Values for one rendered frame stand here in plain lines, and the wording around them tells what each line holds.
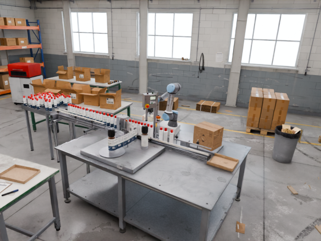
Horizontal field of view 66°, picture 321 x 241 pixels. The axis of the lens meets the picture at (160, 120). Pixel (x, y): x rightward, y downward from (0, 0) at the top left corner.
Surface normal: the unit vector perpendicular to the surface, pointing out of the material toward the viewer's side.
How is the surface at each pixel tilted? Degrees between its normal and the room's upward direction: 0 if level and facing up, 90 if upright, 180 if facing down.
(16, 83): 90
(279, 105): 90
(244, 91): 90
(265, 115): 92
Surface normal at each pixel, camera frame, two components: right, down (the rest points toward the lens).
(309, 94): -0.36, 0.30
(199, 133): -0.69, 0.22
